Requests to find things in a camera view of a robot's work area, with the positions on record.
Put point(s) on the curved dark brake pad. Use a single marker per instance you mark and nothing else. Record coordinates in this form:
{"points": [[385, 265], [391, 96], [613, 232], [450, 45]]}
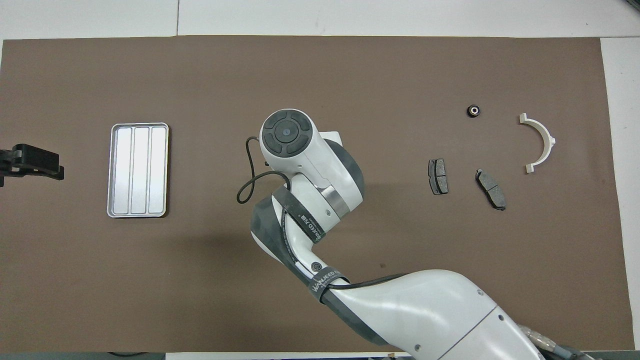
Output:
{"points": [[491, 189]]}

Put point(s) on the rectangular dark brake pad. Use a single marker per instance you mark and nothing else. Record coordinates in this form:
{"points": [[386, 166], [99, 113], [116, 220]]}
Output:
{"points": [[438, 176]]}

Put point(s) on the white semicircular bracket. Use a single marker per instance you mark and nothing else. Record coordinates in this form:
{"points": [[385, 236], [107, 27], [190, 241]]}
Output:
{"points": [[548, 141]]}

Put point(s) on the silver metal tray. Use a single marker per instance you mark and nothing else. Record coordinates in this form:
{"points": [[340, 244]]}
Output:
{"points": [[137, 170]]}

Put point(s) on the black bearing gear white centre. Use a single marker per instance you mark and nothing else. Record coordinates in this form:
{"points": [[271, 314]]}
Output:
{"points": [[473, 110]]}

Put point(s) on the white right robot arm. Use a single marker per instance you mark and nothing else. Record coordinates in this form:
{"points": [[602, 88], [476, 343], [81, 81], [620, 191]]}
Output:
{"points": [[425, 305]]}

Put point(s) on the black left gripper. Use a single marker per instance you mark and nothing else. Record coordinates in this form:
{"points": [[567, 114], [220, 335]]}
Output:
{"points": [[35, 159]]}

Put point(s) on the brown table mat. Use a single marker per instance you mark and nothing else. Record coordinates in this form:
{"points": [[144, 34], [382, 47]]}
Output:
{"points": [[150, 275]]}

